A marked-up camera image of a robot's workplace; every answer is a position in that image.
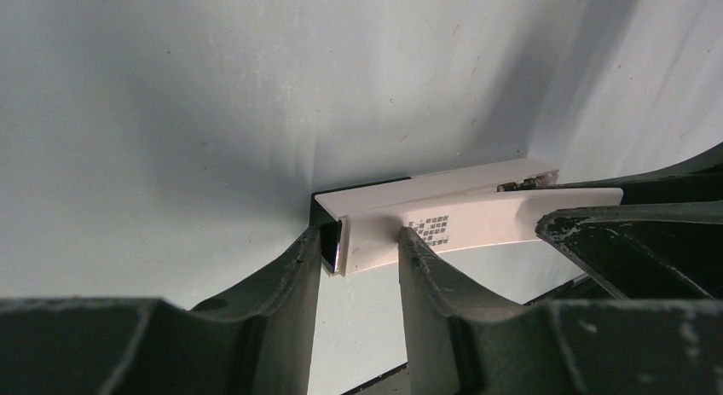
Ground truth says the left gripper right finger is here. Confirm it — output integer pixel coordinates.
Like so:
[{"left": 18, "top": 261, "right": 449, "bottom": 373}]
[{"left": 398, "top": 228, "right": 722, "bottom": 394}]

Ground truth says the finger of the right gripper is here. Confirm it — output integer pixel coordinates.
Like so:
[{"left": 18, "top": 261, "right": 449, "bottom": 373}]
[
  {"left": 505, "top": 144, "right": 722, "bottom": 205},
  {"left": 535, "top": 201, "right": 722, "bottom": 299}
]

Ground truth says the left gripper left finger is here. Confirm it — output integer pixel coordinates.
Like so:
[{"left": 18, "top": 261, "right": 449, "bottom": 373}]
[{"left": 1, "top": 227, "right": 321, "bottom": 394}]

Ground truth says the white battery cover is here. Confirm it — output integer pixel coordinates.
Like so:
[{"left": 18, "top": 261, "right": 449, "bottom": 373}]
[{"left": 334, "top": 188, "right": 623, "bottom": 276}]

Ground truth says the white remote control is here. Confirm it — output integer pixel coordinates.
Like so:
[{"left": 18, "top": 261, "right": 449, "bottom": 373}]
[{"left": 309, "top": 157, "right": 561, "bottom": 277}]

